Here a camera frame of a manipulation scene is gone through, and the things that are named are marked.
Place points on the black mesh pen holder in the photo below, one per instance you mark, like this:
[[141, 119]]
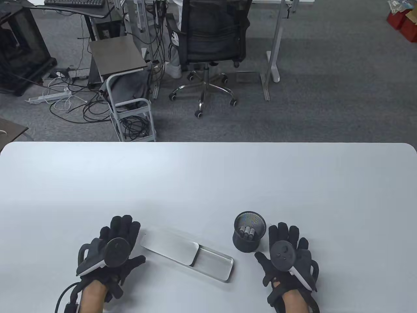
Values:
[[249, 246]]

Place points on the white metal cart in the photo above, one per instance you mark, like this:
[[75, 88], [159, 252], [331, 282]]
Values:
[[148, 120]]

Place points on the person's left hand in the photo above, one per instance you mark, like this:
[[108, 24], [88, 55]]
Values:
[[125, 228]]

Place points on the dark grey cloth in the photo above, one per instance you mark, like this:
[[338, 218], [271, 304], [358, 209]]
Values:
[[125, 88]]

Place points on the black keyboard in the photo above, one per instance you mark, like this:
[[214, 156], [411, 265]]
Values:
[[75, 3]]

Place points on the person's left forearm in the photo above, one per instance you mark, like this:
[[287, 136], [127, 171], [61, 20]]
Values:
[[93, 298]]

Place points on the white standing desk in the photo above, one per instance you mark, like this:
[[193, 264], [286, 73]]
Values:
[[275, 39]]

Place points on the red box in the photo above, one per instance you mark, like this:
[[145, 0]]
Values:
[[410, 29], [395, 19]]

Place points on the black mesh office chair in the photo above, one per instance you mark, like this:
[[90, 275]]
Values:
[[211, 32]]

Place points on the black round hand tracker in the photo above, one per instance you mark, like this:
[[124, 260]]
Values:
[[117, 252], [281, 254]]

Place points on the person's right forearm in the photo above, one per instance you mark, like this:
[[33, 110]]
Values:
[[293, 303]]

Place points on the dark brown table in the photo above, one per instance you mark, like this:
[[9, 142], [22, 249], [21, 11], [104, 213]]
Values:
[[11, 132]]

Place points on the person's right hand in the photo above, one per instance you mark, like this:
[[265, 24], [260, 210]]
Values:
[[286, 232]]

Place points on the black desk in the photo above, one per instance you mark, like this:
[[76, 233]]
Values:
[[88, 12]]

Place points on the brown top side table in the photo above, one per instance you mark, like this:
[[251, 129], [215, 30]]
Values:
[[117, 55]]

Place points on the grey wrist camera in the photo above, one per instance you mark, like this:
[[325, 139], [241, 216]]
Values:
[[71, 308]]

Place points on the black cabinet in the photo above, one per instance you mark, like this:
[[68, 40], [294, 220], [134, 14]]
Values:
[[19, 49]]

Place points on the silver metal sliding box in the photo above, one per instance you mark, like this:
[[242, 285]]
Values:
[[172, 244]]

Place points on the white power strip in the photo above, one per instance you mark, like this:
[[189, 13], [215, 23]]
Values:
[[45, 97]]

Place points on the black computer tower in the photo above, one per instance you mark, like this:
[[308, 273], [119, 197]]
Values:
[[107, 29]]

